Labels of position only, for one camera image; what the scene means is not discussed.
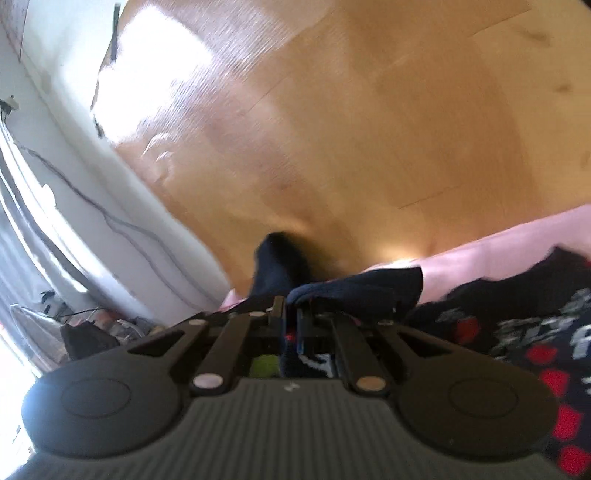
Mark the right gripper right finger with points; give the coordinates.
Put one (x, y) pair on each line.
(458, 401)

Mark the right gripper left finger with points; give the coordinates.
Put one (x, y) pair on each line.
(125, 398)

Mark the navy reindeer knit sweater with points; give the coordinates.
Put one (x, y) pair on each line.
(538, 320)

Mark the pink patterned bed sheet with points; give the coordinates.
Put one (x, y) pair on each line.
(501, 255)

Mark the green navy white sweater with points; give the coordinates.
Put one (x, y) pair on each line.
(280, 269)

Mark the wooden headboard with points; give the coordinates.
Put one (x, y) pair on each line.
(369, 131)

